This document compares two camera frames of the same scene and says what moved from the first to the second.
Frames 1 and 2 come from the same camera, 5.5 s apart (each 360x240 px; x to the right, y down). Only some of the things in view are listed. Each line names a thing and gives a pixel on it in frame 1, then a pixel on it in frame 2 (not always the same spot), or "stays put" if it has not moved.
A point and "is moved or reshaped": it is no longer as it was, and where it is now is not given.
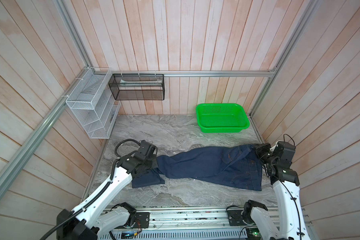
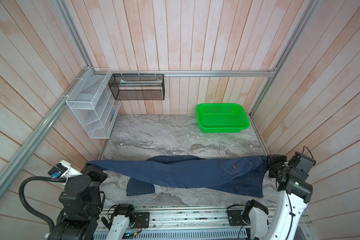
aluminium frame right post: (308, 12) stays put
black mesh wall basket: (138, 86) stays put
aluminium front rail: (184, 223) stays put
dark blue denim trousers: (238, 166) is moved or reshaped
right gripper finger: (262, 148) to (274, 162)
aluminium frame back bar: (246, 73) stays put
